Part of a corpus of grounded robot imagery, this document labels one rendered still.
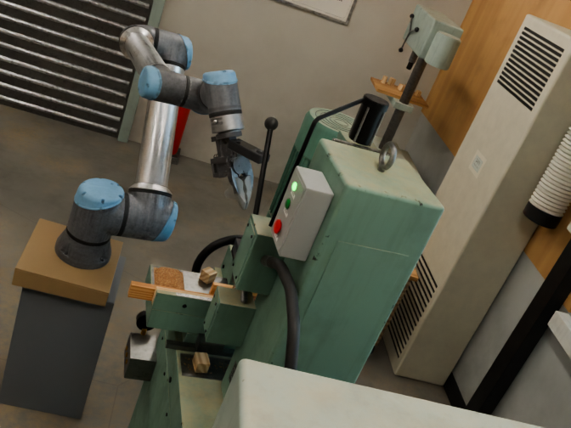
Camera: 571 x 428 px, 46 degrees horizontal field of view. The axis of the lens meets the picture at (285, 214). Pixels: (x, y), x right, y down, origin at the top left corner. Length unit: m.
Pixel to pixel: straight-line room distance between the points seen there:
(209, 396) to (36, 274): 0.82
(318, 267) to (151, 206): 1.08
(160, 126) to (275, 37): 2.41
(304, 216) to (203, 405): 0.63
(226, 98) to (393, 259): 0.69
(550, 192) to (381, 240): 1.73
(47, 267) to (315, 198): 1.26
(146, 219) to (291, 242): 1.05
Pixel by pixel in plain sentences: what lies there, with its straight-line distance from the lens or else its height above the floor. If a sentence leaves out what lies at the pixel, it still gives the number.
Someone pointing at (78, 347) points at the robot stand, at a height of 0.33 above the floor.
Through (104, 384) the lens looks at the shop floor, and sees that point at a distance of 2.89.
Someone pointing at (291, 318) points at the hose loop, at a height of 1.27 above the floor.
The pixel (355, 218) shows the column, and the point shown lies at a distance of 1.30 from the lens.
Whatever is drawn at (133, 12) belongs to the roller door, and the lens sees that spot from 4.66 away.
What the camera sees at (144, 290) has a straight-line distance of 1.81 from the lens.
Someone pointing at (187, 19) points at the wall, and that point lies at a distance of 4.67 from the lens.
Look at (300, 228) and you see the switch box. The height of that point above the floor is 1.39.
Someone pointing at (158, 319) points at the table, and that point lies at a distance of 1.82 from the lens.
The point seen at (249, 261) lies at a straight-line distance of 1.48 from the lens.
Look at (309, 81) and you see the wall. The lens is 4.79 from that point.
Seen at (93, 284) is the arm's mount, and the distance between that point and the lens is 2.33.
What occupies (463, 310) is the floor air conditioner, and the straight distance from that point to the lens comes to 3.42.
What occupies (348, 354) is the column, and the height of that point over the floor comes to 1.13.
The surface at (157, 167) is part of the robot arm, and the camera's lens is 2.36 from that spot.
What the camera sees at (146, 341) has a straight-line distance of 2.14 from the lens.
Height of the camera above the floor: 1.97
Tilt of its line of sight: 25 degrees down
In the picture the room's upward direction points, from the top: 22 degrees clockwise
